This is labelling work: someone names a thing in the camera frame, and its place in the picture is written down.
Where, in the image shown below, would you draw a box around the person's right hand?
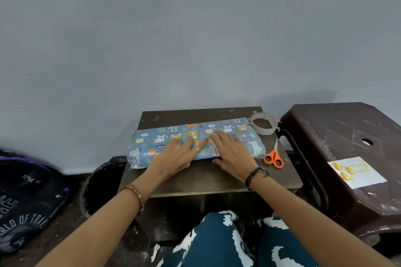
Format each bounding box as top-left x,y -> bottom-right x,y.
208,129 -> 260,184

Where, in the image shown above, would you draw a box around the person's left hand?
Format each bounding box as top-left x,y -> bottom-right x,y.
150,136 -> 209,180

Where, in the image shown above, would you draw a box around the blue animal-print wrapping paper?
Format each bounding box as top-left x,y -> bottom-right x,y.
127,117 -> 267,170

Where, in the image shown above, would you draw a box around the clear tape roll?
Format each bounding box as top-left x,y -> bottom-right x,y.
248,111 -> 282,136

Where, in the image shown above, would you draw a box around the orange handled scissors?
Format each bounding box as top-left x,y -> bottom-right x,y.
263,138 -> 284,169

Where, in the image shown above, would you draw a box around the white card with gold stickers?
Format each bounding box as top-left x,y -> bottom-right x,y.
327,156 -> 388,190

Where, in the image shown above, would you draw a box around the person's left forearm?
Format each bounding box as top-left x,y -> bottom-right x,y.
34,166 -> 165,267

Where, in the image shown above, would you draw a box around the person's right forearm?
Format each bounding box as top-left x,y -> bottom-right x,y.
246,168 -> 398,267

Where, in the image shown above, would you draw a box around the small brown wooden table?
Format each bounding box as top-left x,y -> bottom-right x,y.
117,106 -> 304,199

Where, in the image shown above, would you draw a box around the black trash bin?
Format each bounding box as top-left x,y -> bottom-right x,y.
78,156 -> 127,217

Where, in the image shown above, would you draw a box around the teal white patterned trousers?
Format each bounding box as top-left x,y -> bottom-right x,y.
155,210 -> 320,267

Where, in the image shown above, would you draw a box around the brown plastic stool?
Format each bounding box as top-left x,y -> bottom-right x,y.
277,102 -> 401,247

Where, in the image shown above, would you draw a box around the black purple backpack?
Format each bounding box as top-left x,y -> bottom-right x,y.
0,149 -> 70,255

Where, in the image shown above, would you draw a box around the black cord bracelet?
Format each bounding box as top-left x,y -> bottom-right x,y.
244,166 -> 270,191

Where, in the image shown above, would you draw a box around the brown beaded bracelet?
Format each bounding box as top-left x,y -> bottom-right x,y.
122,184 -> 146,215

